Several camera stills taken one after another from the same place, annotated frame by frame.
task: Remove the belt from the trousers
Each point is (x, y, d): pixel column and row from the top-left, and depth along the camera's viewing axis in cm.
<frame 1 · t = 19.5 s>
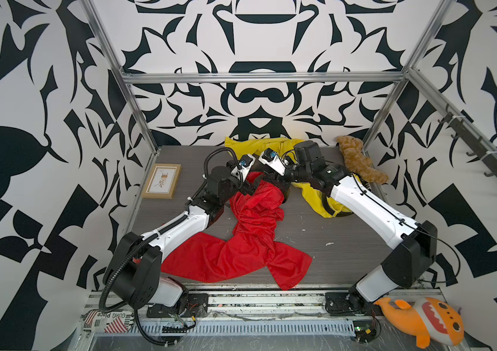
left hand: (247, 163, 81), fingers open
right hand: (265, 167, 77), fingers open
red trousers: (256, 215, 88), point 9 cm above the table
yellow trousers: (237, 147, 121), point 2 cm above the table
brown teddy bear: (357, 161, 107), point 8 cm above the table
wooden framed picture: (163, 181, 108), on the table

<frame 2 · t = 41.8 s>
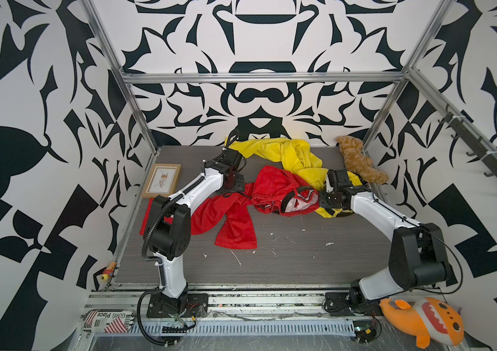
left hand: (233, 183, 93), fingers open
right hand: (324, 195, 92), fingers open
red trousers: (275, 190, 95), point 10 cm above the table
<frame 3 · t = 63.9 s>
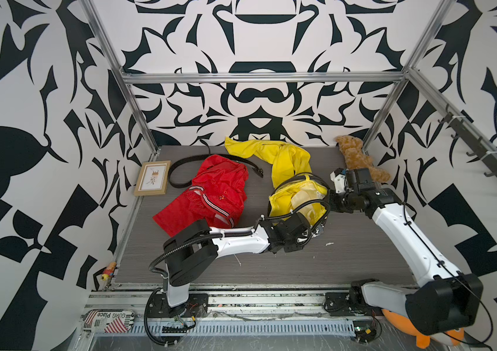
left hand: (297, 226, 84), fingers closed
right hand: (321, 198, 81), fingers closed
red trousers: (217, 194, 94), point 9 cm above the table
yellow trousers: (295, 187, 80), point 23 cm above the table
black leather belt: (251, 164, 114), point 2 cm above the table
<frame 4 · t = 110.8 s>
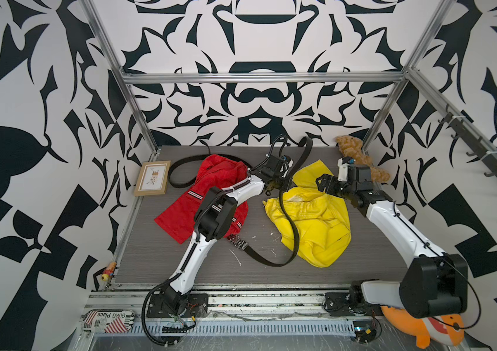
left hand: (290, 178, 100), fingers closed
right hand: (325, 178, 86), fingers open
yellow trousers: (320, 219, 87), point 9 cm above the table
black belt on yellow trousers: (243, 246, 85), point 4 cm above the table
